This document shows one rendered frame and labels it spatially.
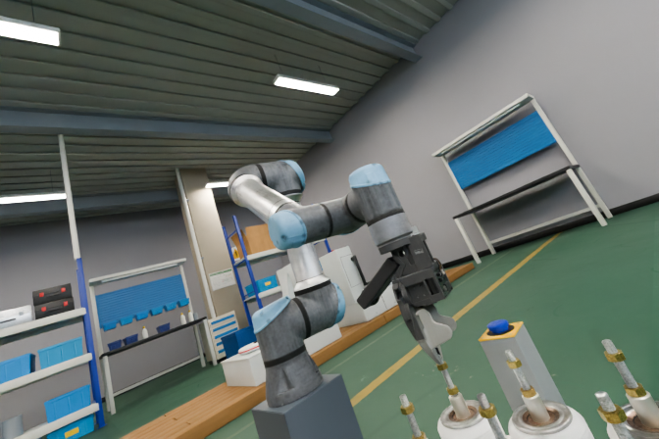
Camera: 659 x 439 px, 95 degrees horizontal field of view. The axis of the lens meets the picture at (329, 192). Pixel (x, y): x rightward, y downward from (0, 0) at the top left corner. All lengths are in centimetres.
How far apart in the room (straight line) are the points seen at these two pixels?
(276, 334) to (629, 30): 525
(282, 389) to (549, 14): 553
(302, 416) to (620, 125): 499
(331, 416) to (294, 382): 12
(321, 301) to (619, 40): 507
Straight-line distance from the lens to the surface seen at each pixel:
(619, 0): 561
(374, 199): 56
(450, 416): 65
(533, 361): 75
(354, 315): 313
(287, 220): 57
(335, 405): 91
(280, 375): 88
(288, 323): 87
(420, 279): 55
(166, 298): 637
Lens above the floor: 52
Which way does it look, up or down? 16 degrees up
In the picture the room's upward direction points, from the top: 22 degrees counter-clockwise
